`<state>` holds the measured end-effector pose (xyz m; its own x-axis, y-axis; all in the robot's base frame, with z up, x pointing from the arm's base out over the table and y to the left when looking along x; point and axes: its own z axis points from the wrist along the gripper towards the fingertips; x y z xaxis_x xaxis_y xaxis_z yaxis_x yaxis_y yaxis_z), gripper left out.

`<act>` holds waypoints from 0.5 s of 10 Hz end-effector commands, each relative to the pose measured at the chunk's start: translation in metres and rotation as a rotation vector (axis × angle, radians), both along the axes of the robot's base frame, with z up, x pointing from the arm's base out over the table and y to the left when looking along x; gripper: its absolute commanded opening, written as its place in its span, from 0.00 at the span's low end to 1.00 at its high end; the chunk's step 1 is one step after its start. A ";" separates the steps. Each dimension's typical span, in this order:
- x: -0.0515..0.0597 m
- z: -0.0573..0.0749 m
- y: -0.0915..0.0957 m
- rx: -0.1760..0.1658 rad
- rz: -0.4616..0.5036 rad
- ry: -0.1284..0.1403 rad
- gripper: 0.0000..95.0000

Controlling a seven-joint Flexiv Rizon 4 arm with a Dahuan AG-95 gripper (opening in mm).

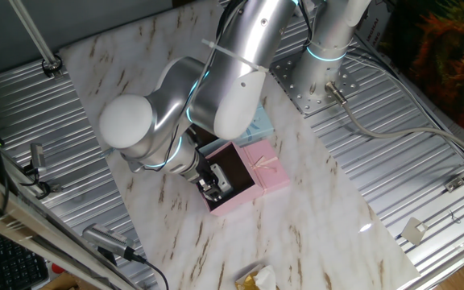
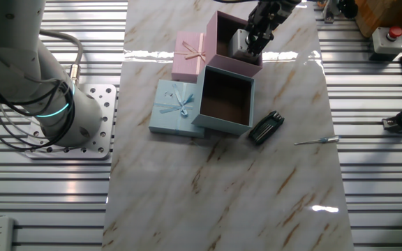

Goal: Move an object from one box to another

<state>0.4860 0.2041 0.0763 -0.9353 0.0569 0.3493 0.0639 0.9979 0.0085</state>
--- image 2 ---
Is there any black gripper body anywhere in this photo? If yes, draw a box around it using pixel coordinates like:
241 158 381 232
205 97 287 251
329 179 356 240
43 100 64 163
248 0 302 36

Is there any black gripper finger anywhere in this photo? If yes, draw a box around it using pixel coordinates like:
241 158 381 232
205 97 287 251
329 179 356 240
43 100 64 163
245 26 258 53
255 33 274 56

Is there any grey green push-button box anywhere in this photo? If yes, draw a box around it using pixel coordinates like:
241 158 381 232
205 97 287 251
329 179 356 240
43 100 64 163
228 28 262 61

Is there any open pink gift box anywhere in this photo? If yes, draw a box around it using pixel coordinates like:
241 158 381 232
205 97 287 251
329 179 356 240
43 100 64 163
205 10 263 78

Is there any open blue gift box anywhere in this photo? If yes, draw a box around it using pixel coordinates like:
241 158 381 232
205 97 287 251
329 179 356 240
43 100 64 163
191 65 256 136

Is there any brown cardboard box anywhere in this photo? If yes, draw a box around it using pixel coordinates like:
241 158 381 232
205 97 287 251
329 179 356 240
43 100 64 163
354 0 402 38

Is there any red emergency stop box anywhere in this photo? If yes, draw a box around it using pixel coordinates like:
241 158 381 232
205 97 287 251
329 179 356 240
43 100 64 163
370 26 402 63

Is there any grey metal clamp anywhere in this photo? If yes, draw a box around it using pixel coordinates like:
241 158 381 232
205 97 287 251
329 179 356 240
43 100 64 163
321 0 341 24

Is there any pink gift lid with bow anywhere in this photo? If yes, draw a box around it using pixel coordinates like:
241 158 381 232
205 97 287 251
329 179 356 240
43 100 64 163
171 31 207 84

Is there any blue gift lid with bow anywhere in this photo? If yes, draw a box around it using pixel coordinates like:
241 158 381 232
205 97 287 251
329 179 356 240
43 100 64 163
148 79 207 139

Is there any small thin screwdriver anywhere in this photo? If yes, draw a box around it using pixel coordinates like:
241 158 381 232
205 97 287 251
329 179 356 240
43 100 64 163
293 135 341 146

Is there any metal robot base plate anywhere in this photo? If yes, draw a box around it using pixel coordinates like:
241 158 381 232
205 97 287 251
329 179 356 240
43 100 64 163
24 83 118 160

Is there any thick grey cable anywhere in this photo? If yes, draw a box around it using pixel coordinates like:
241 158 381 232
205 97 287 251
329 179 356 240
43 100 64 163
36 28 85 86

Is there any black cable bundle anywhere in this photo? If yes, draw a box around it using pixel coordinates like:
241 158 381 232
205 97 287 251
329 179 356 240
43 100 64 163
0 59 76 153

